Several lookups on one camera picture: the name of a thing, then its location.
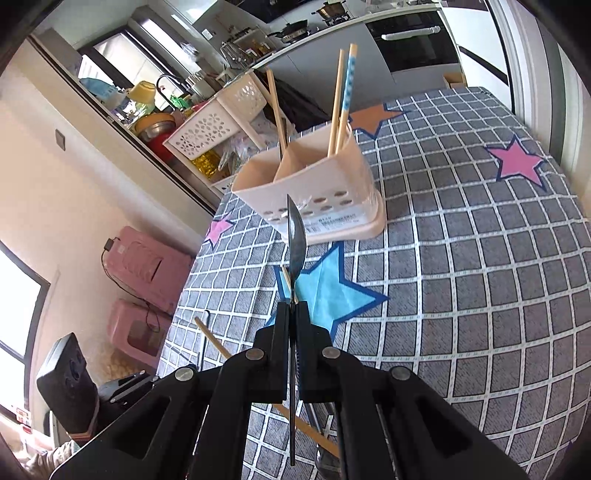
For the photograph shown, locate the person's left forearm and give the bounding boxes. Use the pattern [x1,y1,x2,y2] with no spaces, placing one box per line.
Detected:
[18,438,83,477]

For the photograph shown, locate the curved kitchen faucet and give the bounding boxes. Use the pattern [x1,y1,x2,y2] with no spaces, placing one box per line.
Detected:
[156,74,191,101]

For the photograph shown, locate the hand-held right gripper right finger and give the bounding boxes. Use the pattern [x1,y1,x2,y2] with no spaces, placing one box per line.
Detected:
[295,300,528,480]

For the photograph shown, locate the steel cooking pot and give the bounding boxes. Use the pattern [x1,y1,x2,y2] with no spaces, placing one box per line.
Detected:
[313,1,350,20]

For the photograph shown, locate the black built-in oven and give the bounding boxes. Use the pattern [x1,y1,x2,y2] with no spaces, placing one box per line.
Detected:
[364,10,463,75]

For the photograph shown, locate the clear plastic bags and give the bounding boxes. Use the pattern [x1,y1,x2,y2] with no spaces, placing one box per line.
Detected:
[217,134,269,178]

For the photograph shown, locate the grey checked tablecloth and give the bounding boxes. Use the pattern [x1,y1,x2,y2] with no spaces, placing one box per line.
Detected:
[157,85,583,480]

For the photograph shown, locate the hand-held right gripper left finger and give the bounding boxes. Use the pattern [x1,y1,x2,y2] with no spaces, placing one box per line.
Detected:
[50,300,293,480]

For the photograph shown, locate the blue patterned wooden chopstick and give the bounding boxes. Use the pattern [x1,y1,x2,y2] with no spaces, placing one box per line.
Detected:
[334,43,359,156]

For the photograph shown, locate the black wok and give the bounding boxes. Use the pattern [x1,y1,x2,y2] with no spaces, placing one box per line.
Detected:
[267,22,308,43]

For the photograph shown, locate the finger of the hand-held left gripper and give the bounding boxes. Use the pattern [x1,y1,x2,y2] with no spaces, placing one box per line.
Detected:
[98,371,160,405]

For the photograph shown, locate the white countertop rack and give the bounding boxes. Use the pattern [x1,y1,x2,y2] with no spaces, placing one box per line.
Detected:
[230,27,274,59]

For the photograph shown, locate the gold foil packet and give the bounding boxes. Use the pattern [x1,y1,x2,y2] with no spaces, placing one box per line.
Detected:
[191,150,223,179]

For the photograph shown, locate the small pink plastic stool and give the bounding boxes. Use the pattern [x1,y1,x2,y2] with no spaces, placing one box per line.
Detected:
[106,298,175,371]

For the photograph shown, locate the red canister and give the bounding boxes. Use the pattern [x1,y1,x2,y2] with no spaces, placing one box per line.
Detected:
[148,131,175,163]

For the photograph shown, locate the large pink plastic stool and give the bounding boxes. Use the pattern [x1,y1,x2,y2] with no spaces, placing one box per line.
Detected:
[102,225,195,315]

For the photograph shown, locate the beige plastic storage cart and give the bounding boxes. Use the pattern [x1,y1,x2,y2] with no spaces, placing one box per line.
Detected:
[163,71,297,186]

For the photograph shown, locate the beige plastic utensil holder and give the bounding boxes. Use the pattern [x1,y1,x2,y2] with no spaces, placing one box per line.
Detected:
[231,117,387,247]

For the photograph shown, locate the glass carafe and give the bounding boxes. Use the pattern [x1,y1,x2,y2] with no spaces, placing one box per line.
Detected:
[221,41,246,68]

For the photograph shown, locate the yellow bowl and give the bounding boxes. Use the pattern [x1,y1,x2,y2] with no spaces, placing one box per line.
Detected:
[128,80,160,105]

